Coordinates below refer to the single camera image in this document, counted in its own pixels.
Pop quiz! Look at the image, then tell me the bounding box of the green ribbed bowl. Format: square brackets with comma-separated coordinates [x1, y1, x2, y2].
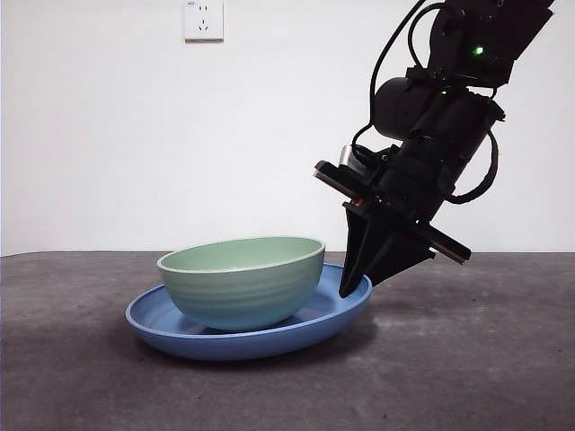
[155, 235, 327, 333]

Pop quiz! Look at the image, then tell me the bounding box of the blue round plate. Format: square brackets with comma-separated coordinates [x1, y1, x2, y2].
[124, 262, 374, 363]

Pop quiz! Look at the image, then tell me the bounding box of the pale grey camera box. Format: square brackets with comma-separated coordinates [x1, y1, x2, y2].
[339, 144, 367, 179]

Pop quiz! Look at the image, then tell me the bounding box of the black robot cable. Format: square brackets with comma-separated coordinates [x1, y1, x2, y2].
[448, 129, 500, 204]
[350, 0, 446, 152]

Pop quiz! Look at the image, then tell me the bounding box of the white wall socket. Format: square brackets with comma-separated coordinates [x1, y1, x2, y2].
[182, 0, 225, 44]

